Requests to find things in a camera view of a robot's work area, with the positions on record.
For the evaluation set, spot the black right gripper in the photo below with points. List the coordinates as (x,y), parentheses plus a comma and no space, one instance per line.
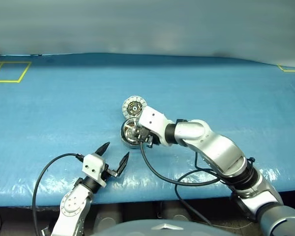
(147,136)

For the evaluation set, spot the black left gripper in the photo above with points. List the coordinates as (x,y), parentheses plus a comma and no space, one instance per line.
(109,173)

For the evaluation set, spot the silver motor housing copper windings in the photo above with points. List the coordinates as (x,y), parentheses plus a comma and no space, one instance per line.
(129,137)

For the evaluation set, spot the silver motor stator disc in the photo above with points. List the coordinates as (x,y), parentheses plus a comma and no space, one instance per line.
(132,107)

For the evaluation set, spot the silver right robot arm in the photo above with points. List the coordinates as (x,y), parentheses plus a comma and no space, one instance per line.
(223,150)

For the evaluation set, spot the dark rounded housing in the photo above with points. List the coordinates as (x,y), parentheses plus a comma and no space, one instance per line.
(108,212)
(178,211)

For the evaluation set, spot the blue plastic table cover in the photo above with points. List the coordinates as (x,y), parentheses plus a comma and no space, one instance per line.
(64,110)

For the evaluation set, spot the grey robot torso cover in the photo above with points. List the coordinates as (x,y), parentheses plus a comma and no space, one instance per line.
(162,229)

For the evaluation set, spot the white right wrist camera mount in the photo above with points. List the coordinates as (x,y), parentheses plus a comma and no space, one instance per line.
(153,120)

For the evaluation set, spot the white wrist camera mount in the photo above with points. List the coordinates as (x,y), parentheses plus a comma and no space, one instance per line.
(153,120)
(93,164)

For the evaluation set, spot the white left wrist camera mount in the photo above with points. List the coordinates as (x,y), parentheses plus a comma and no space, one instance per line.
(93,164)

